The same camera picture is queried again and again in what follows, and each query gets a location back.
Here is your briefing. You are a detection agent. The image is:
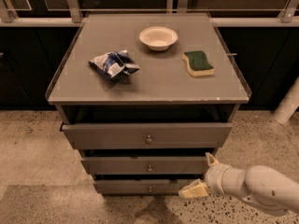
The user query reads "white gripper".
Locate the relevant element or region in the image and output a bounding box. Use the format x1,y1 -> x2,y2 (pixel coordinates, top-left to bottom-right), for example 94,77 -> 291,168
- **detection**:
178,152 -> 232,199

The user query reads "grey bottom drawer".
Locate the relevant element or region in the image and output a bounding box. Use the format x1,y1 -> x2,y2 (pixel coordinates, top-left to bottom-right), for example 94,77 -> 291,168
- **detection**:
94,179 -> 192,195

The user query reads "grey drawer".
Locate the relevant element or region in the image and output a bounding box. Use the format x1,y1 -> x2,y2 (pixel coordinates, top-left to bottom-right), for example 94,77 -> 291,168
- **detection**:
62,122 -> 232,149
94,179 -> 192,195
81,157 -> 208,175

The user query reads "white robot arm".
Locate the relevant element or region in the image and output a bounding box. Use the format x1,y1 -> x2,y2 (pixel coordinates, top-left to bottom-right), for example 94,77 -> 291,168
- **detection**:
178,152 -> 299,217

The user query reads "grey top drawer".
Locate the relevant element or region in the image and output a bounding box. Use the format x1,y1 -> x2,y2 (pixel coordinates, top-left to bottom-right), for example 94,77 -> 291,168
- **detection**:
62,122 -> 232,149

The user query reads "grey drawer cabinet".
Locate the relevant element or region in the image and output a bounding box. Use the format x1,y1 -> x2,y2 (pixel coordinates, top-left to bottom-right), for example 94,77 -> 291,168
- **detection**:
46,14 -> 250,184

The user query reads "grey middle drawer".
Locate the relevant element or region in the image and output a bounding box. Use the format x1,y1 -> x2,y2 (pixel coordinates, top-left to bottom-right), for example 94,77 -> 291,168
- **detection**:
81,157 -> 208,175

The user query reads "white pole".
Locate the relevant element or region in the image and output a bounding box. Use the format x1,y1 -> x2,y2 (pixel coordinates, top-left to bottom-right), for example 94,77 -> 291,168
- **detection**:
273,77 -> 299,124

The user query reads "green yellow sponge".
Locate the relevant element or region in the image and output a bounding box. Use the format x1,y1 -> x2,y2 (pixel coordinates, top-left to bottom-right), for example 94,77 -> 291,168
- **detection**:
182,50 -> 214,77

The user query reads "blue white chip bag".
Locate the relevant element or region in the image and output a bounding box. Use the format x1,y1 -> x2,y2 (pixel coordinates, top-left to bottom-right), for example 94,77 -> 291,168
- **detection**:
88,49 -> 140,80

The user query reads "white bowl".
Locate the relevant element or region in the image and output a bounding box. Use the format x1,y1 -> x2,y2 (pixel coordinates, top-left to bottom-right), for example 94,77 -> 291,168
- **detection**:
139,26 -> 178,51

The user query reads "metal railing frame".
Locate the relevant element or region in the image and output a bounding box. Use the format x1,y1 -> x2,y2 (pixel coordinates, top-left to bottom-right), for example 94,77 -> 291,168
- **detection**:
0,0 -> 299,27

